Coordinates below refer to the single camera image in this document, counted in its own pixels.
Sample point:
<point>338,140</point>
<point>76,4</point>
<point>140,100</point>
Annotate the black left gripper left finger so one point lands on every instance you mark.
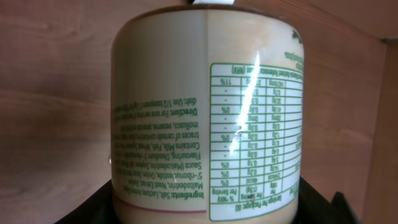
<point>97,209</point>

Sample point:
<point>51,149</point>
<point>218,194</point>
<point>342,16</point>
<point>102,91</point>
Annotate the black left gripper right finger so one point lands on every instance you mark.
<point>313,208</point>

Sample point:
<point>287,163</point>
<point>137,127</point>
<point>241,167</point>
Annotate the green cap bottle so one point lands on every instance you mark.
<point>206,116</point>

